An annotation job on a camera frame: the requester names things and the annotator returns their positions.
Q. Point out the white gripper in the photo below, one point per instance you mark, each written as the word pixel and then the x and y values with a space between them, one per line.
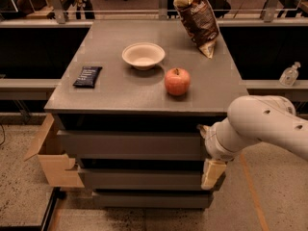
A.
pixel 212 143

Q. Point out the grey top drawer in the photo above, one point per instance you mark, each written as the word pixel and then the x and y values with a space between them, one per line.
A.
pixel 133 145

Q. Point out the grey drawer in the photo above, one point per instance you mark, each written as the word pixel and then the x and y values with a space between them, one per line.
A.
pixel 133 145
pixel 148 180
pixel 152 200

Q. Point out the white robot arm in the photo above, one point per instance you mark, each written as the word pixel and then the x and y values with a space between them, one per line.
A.
pixel 250 120

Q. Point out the grey bottom drawer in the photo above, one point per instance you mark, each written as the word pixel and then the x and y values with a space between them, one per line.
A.
pixel 152 200

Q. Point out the grey drawer cabinet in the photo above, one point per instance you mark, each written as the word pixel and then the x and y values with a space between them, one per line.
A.
pixel 126 99

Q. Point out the grey middle drawer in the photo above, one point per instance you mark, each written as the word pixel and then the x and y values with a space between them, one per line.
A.
pixel 148 180

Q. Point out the dark blue rxbar wrapper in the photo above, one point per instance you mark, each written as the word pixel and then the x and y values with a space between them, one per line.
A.
pixel 87 77

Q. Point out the red apple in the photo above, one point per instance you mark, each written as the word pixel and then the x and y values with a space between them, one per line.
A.
pixel 177 81

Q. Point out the clear sanitizer pump bottle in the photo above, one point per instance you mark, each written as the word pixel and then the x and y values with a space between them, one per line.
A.
pixel 289 75

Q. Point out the white paper bowl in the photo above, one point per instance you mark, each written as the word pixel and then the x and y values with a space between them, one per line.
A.
pixel 143 55

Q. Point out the brown chip bag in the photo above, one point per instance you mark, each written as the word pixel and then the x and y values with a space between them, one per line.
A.
pixel 199 20

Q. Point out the open cardboard box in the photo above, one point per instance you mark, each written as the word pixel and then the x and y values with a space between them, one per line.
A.
pixel 58 168

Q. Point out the metal railing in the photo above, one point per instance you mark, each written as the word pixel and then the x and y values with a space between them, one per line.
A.
pixel 87 11

